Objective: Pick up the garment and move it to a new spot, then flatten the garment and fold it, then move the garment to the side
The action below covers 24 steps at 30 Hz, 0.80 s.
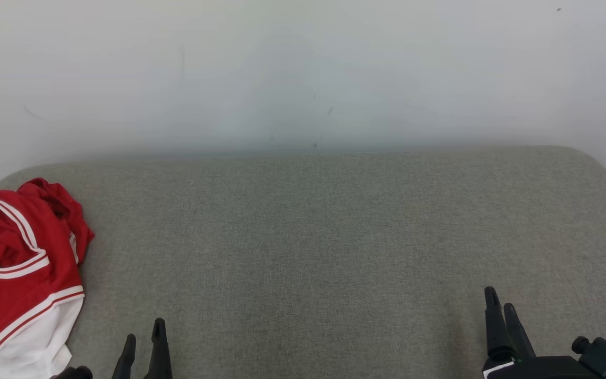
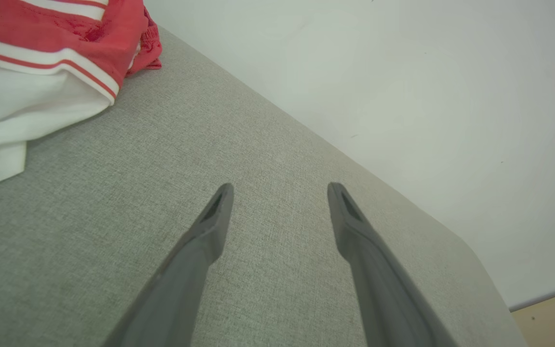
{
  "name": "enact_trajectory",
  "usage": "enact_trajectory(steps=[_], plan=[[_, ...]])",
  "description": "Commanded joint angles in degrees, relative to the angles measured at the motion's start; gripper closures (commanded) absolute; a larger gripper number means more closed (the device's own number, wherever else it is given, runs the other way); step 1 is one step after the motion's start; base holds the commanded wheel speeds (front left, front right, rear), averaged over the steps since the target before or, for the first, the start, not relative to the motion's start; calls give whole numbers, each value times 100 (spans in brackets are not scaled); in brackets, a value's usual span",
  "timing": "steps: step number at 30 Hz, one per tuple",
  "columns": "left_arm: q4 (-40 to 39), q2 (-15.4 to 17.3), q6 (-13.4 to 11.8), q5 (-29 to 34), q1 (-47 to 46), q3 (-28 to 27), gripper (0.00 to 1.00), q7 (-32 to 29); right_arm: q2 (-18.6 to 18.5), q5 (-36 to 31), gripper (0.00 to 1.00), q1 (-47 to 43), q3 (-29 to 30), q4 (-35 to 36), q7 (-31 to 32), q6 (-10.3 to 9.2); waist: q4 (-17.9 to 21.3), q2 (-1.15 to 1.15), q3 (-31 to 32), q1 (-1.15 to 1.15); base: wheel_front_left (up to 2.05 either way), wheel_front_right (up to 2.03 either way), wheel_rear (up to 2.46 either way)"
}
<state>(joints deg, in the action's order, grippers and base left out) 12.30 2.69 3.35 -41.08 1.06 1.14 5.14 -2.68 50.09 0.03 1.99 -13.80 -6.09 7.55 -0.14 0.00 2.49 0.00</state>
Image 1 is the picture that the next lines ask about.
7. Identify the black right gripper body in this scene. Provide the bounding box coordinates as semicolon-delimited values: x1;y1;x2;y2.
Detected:
482;354;593;379

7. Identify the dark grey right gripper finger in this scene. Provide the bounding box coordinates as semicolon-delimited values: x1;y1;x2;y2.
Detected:
503;303;536;361
484;286;517;364

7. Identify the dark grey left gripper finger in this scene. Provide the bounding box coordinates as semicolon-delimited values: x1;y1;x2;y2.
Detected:
144;318;173;379
112;334;137;379

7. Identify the red white t-shirt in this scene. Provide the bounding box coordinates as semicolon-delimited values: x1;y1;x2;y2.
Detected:
0;189;86;379

